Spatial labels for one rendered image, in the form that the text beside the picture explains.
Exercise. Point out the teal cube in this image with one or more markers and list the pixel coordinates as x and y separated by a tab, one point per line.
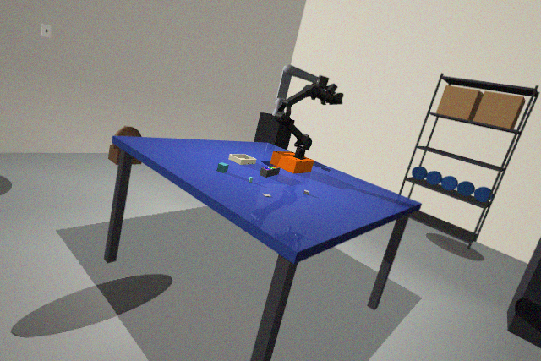
222	167

